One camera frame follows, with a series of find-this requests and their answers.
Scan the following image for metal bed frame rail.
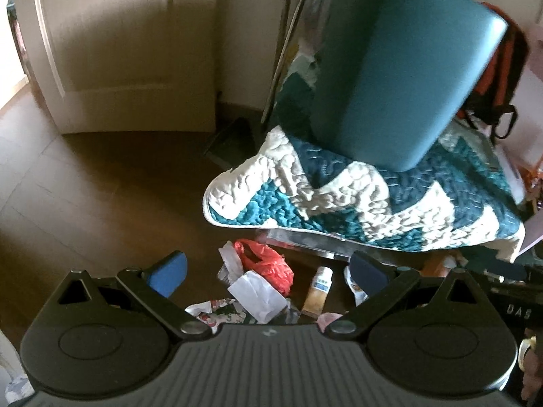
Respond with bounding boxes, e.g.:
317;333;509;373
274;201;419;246
257;228;363;261

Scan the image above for teal plastic trash bin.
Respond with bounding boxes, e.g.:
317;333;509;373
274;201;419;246
310;0;507;172

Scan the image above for red plastic bag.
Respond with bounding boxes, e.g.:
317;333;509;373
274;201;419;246
234;239;295;297

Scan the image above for white paper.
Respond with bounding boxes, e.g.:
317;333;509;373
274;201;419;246
227;270;287;324

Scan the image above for beige wooden door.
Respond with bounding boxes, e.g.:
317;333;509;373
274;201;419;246
15;0;216;134

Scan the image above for teal white chevron quilt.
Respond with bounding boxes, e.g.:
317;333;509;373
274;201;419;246
203;123;526;262

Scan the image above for orange black backpack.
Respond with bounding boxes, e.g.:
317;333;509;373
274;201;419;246
456;2;530;144

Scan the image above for christmas print paper bag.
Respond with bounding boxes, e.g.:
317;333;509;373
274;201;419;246
185;298;257;334

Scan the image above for small white yellow bottle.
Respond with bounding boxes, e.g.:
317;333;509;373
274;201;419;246
301;267;333;319

